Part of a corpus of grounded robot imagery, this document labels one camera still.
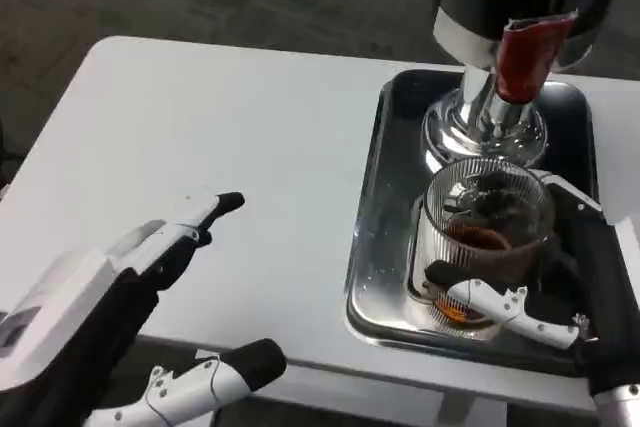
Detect steel drip tray with grid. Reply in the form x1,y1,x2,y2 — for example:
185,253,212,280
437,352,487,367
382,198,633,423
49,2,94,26
406,195,451,308

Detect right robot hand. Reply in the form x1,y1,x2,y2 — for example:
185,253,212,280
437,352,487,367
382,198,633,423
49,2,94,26
423,174,640,397

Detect red tap handle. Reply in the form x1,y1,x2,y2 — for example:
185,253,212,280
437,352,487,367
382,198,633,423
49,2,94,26
496,10,580,104

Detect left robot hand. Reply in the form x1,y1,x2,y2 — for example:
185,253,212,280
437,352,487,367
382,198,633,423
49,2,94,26
0,190,289,427

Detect clear ribbed glass cup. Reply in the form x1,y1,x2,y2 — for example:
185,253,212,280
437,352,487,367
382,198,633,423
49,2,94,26
412,156,557,341

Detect steel serving tray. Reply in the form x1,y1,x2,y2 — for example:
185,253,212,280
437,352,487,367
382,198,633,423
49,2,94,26
344,68,602,364

